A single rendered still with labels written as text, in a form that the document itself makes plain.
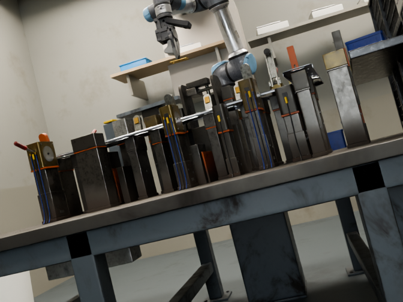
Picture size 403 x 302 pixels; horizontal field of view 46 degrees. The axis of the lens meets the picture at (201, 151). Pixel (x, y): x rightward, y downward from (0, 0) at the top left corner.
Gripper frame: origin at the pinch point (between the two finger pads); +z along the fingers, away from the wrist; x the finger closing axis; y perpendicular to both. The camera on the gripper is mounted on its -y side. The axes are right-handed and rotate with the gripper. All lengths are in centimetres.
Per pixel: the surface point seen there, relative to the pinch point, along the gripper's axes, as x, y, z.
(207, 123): 5.8, -7.3, 33.4
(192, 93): -15.5, 1.3, 14.3
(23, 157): -233, 255, -19
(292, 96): 26, -46, 35
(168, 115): 21.4, 4.0, 28.9
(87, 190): 16, 49, 50
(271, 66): -12.5, -38.0, 13.2
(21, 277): -92, 175, 91
